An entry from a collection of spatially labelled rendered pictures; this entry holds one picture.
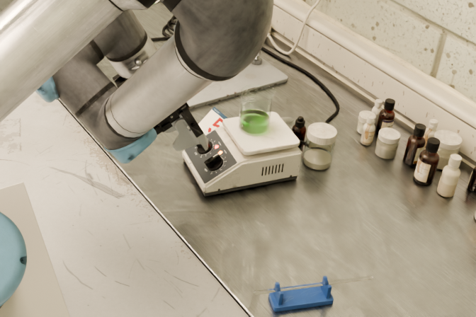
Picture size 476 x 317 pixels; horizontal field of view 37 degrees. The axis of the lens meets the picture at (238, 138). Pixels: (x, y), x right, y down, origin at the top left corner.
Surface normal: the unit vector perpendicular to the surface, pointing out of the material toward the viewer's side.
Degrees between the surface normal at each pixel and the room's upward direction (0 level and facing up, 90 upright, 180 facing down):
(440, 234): 0
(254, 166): 90
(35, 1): 48
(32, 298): 44
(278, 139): 0
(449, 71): 90
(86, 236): 0
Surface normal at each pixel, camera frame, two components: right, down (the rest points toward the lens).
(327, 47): -0.82, 0.26
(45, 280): 0.45, -0.25
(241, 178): 0.38, 0.54
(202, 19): -0.23, 0.68
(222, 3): 0.09, 0.54
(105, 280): 0.08, -0.83
